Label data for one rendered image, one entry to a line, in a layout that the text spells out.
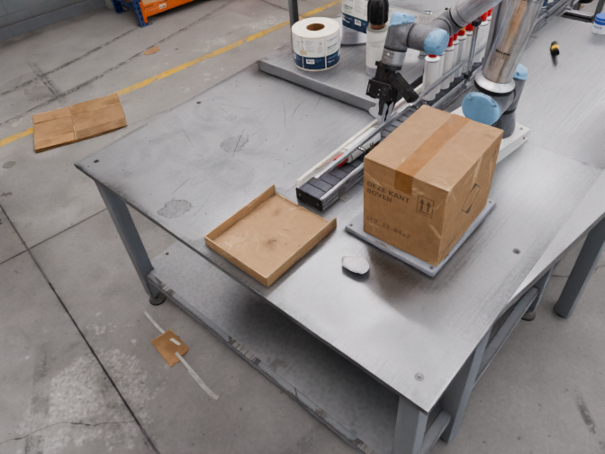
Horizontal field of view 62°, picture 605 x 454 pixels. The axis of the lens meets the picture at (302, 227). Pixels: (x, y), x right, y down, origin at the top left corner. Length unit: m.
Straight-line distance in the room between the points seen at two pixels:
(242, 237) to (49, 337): 1.37
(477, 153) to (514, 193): 0.39
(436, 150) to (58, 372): 1.86
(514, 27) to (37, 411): 2.21
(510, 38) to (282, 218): 0.81
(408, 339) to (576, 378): 1.17
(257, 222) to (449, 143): 0.61
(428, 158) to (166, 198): 0.88
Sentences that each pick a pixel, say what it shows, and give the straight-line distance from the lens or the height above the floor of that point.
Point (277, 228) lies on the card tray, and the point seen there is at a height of 0.83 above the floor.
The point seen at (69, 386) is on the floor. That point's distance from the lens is 2.46.
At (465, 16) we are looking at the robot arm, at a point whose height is 1.25.
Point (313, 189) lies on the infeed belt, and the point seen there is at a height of 0.88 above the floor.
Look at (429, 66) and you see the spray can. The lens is 1.95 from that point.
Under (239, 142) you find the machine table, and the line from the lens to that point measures 1.93.
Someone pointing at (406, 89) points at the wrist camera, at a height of 1.06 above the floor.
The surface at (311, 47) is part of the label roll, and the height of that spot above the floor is 0.98.
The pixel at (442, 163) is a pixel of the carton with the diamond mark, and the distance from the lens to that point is 1.31.
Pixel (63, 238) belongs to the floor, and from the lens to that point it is 3.11.
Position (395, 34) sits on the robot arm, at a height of 1.21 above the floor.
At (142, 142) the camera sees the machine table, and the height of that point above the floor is 0.83.
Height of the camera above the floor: 1.91
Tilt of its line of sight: 44 degrees down
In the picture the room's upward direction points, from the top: 6 degrees counter-clockwise
